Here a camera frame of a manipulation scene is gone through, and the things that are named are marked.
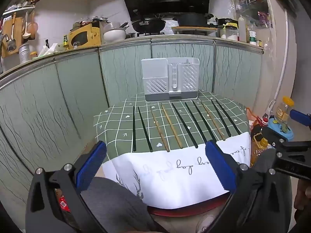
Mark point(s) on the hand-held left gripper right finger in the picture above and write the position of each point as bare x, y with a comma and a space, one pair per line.
222, 170

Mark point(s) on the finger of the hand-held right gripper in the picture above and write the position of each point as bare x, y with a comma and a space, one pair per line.
301, 117
291, 148

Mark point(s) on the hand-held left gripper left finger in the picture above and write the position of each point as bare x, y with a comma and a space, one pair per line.
85, 172

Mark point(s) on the wooden chopstick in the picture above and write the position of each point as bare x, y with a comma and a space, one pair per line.
159, 129
212, 121
171, 126

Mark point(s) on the white plastic utensil holder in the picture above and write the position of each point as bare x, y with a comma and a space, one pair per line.
155, 85

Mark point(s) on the person's right hand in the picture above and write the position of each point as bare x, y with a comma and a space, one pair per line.
303, 196

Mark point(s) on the yellow lid jar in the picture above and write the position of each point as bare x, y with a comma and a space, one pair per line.
284, 109

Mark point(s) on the blue plastic toy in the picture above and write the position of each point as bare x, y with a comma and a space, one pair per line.
279, 126

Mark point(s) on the person's right leg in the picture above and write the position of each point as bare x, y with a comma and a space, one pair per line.
264, 160

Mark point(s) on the person's leg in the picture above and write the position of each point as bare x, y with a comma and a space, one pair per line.
114, 206
264, 160

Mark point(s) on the yellow cooking oil bottle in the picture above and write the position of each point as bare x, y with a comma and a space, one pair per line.
258, 148

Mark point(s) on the red snack packet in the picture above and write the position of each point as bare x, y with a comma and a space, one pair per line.
64, 203

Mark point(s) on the red cap dark bottle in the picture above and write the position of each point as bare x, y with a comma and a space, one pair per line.
260, 125

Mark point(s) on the person's left leg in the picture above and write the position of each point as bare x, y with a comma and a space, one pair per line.
114, 206

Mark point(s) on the orange bag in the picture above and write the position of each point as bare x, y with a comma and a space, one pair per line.
251, 119

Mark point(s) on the red stool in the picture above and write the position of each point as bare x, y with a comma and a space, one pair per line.
184, 211

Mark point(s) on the white pipe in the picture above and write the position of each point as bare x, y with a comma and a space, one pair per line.
283, 60

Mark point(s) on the small seasoning jar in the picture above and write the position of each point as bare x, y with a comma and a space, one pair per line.
259, 43

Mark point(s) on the white jar with green label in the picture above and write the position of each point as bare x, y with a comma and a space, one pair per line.
252, 38

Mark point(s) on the white squeeze bottle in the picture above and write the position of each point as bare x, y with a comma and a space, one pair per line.
242, 29

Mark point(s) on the clear jar of white powder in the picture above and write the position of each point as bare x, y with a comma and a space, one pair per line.
229, 35

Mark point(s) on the black electric cooker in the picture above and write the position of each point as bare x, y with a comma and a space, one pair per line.
227, 21

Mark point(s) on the white plastic bag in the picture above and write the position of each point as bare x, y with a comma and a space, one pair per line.
48, 51

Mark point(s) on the green glass bottle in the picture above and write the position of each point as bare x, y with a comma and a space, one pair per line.
65, 42

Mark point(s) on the metal canister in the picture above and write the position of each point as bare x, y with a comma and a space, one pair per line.
24, 54

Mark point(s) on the yellow microwave oven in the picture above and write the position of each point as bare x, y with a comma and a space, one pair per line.
85, 37

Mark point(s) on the round wooden board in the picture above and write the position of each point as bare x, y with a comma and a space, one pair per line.
194, 28

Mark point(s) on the white pot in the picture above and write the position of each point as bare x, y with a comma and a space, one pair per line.
114, 36

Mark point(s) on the black cooking pot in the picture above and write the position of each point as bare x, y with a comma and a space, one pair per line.
192, 19

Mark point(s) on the clear glass bowl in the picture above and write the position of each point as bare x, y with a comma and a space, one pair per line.
110, 26

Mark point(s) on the metal ladle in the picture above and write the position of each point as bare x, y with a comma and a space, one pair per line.
11, 43

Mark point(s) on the pink hanging scoop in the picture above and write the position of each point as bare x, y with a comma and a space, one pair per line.
33, 29

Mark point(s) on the white hanging spoon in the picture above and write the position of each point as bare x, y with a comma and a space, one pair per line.
25, 31

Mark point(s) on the hanging wooden cutting board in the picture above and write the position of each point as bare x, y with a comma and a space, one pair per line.
17, 34

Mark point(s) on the black frying pan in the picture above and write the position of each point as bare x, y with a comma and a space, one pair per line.
148, 25

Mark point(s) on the wall rack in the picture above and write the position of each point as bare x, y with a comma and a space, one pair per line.
19, 11

